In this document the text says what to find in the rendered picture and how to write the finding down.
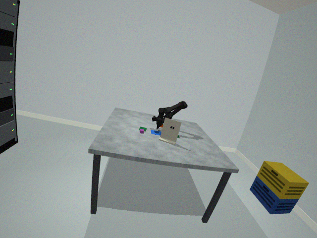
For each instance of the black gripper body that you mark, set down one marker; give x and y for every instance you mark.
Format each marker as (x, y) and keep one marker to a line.
(159, 119)

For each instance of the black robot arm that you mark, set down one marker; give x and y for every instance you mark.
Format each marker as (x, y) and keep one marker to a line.
(167, 111)

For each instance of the blue flat square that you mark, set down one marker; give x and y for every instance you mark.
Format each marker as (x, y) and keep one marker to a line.
(155, 132)

